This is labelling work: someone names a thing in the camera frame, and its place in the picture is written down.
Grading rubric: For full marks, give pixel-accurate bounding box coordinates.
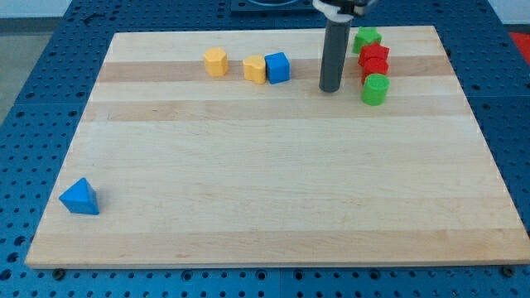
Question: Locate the red pentagon block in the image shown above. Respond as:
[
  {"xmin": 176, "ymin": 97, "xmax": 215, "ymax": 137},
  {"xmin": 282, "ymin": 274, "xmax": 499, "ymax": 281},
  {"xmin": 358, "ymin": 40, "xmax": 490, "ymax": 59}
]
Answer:
[{"xmin": 358, "ymin": 42, "xmax": 390, "ymax": 66}]

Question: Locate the blue cube block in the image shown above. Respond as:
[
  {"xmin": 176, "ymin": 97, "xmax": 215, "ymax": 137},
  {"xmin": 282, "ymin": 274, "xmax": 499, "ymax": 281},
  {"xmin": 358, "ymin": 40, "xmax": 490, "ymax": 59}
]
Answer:
[{"xmin": 264, "ymin": 52, "xmax": 291, "ymax": 84}]

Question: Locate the yellow hexagon block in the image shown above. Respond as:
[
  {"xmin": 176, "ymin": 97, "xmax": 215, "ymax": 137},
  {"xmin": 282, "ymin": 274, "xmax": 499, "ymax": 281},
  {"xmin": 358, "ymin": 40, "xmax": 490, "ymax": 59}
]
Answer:
[{"xmin": 203, "ymin": 47, "xmax": 229, "ymax": 77}]

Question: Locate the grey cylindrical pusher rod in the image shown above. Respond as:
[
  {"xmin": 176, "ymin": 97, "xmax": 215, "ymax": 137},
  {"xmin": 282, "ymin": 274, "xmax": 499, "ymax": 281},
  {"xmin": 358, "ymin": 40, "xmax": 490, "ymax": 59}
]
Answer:
[{"xmin": 319, "ymin": 20, "xmax": 351, "ymax": 93}]

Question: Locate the green star block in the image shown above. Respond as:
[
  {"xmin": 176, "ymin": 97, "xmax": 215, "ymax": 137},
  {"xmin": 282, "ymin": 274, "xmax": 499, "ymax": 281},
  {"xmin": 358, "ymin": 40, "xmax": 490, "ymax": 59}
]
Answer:
[{"xmin": 352, "ymin": 27, "xmax": 383, "ymax": 54}]

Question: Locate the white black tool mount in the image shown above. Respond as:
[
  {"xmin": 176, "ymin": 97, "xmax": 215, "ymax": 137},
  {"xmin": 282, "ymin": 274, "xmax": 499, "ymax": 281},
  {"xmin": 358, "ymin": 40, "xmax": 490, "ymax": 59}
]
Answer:
[{"xmin": 311, "ymin": 0, "xmax": 378, "ymax": 22}]

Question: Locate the blue triangle block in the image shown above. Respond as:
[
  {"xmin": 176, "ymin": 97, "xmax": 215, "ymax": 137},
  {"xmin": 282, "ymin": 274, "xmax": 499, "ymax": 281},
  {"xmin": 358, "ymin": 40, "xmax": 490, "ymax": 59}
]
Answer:
[{"xmin": 59, "ymin": 177, "xmax": 99, "ymax": 215}]

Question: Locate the wooden board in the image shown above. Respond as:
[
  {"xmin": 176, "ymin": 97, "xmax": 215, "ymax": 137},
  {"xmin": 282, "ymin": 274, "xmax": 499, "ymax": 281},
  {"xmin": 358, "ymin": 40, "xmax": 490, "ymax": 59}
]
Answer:
[{"xmin": 26, "ymin": 26, "xmax": 529, "ymax": 269}]

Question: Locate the green cylinder block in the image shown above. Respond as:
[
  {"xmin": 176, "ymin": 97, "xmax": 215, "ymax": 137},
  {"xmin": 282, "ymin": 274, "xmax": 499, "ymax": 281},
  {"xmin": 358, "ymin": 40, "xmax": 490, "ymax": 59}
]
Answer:
[{"xmin": 361, "ymin": 73, "xmax": 390, "ymax": 106}]

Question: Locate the yellow heart block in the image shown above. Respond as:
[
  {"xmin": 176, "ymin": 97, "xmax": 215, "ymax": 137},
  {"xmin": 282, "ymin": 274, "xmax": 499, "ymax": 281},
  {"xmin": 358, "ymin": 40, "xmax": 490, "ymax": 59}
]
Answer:
[{"xmin": 243, "ymin": 55, "xmax": 266, "ymax": 84}]

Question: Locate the red cylinder block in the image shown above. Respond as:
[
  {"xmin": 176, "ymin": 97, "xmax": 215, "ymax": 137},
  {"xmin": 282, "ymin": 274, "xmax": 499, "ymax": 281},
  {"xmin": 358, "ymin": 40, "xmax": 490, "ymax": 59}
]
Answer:
[{"xmin": 361, "ymin": 57, "xmax": 389, "ymax": 84}]

